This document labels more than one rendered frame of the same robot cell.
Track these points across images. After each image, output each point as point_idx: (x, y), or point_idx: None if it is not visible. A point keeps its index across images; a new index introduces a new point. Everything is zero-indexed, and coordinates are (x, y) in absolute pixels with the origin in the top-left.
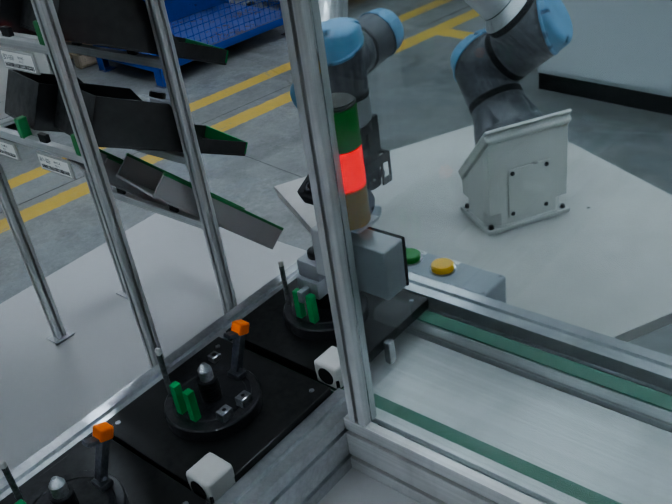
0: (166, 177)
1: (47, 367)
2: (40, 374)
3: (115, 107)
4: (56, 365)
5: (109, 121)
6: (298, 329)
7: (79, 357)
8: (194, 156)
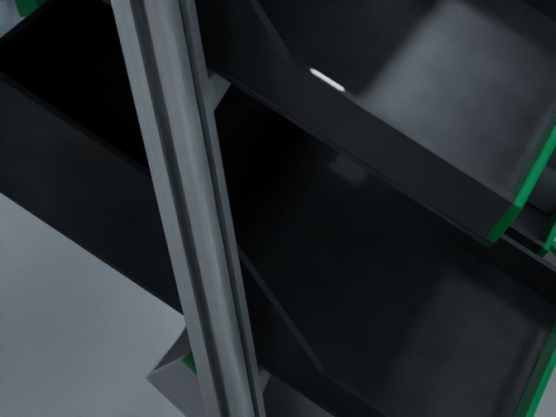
0: (189, 369)
1: (141, 380)
2: (120, 381)
3: (32, 122)
4: (149, 391)
5: (14, 146)
6: None
7: (179, 416)
8: (215, 409)
